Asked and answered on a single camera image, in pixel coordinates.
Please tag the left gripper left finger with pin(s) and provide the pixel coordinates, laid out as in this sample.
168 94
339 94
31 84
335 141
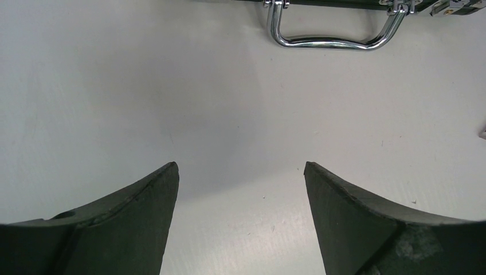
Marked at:
124 232

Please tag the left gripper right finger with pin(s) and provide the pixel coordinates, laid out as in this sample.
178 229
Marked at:
360 232

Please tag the black poker set case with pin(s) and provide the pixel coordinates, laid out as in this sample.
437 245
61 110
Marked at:
365 25

